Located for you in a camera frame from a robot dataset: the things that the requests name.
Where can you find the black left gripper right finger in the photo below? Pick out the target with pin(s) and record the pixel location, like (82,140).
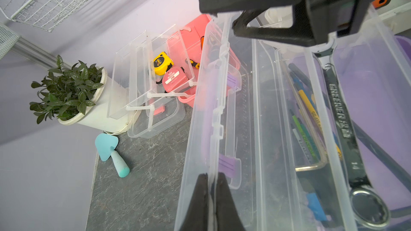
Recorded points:
(226,214)

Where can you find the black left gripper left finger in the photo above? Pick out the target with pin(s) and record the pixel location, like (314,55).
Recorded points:
(196,218)

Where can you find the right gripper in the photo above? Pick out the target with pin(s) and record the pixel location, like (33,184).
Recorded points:
(313,20)

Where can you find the purple toolbox with clear lid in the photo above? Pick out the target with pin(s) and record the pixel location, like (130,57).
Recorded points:
(262,117)

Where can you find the white toolbox with clear lid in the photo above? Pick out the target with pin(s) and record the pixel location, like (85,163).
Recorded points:
(397,16)

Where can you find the teal garden trowel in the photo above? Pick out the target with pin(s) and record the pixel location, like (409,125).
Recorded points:
(106,147)

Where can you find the pink tape measure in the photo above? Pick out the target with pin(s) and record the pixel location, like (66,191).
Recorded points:
(174,78)

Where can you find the yellow tape measure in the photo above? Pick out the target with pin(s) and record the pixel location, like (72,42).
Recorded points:
(162,63)

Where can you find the white plastic flower pot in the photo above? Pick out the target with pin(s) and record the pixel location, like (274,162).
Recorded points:
(99,109)

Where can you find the pink toolbox with clear lid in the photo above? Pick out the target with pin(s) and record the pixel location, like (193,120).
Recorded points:
(155,76)

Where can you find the silver combination wrench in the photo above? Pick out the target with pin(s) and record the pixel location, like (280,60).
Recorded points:
(368,207)

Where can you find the green potted plant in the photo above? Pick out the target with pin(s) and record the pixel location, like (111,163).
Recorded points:
(67,92)

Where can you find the white wire side basket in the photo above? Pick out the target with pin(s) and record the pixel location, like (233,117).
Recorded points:
(8,38)

